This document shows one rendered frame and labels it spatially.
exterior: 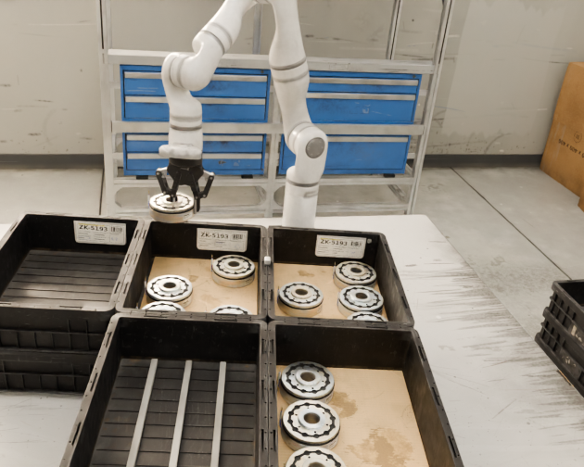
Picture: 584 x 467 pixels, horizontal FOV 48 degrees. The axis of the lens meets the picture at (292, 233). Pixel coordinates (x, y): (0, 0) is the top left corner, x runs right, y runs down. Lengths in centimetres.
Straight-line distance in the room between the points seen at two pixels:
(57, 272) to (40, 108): 264
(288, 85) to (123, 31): 250
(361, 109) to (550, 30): 180
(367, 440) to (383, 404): 10
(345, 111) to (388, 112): 24
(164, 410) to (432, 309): 86
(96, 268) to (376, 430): 79
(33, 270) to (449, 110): 350
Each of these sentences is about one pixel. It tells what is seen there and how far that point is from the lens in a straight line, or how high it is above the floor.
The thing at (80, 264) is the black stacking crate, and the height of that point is 83.
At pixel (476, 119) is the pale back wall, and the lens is 478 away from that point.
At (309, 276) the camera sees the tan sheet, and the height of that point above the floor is 83.
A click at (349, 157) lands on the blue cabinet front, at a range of 354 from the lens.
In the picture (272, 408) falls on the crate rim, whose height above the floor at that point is 93.
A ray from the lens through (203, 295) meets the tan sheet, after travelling 153.
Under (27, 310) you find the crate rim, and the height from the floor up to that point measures 92.
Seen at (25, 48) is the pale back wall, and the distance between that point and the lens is 412.
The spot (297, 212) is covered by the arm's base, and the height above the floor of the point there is 89.
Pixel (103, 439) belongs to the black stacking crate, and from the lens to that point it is 120.
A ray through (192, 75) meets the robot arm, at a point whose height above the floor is 132.
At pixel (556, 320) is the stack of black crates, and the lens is 235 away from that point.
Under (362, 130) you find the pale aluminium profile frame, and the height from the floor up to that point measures 59.
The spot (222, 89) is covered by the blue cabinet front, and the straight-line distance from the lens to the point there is 327.
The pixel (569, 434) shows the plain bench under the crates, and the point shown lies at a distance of 158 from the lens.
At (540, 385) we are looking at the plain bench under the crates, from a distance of 168.
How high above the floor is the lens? 169
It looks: 28 degrees down
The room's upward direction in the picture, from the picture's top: 6 degrees clockwise
